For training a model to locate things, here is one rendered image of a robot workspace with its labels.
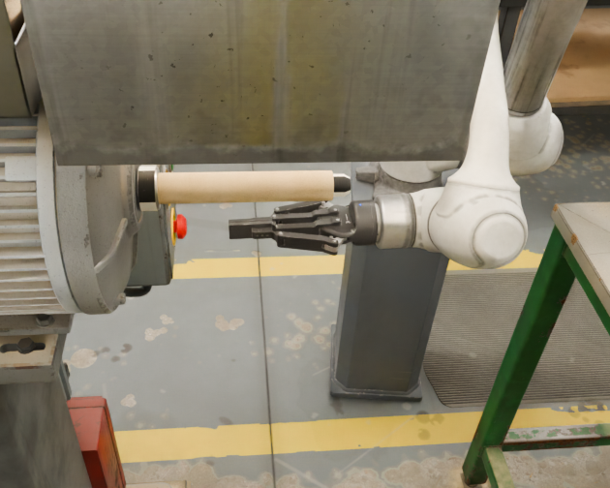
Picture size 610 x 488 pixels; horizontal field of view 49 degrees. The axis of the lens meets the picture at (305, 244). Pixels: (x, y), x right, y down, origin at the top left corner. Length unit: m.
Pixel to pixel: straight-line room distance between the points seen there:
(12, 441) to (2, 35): 0.51
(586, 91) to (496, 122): 1.97
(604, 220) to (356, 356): 0.88
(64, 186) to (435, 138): 0.31
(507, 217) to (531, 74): 0.56
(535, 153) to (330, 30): 1.15
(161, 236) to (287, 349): 1.23
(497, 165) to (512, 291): 1.57
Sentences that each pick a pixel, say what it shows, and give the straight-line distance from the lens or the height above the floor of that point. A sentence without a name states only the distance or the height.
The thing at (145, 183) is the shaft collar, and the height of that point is 1.27.
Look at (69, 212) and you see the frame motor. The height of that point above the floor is 1.31.
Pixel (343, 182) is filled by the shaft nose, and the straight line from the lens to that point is 0.71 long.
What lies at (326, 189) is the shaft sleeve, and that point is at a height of 1.26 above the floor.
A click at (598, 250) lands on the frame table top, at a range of 1.26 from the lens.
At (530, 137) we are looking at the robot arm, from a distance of 1.53.
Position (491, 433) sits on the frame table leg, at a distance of 1.76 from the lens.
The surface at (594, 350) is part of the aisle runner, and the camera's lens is 2.44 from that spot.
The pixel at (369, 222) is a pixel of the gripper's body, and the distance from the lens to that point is 1.08.
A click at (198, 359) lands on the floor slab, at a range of 2.16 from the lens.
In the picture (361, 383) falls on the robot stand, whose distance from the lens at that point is 2.05.
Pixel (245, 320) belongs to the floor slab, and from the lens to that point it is 2.26.
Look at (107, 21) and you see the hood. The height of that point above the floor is 1.49.
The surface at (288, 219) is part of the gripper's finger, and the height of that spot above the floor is 0.98.
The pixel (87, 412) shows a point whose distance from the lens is 1.32.
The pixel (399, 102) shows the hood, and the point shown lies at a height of 1.44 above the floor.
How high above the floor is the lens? 1.67
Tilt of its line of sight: 41 degrees down
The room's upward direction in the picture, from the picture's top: 4 degrees clockwise
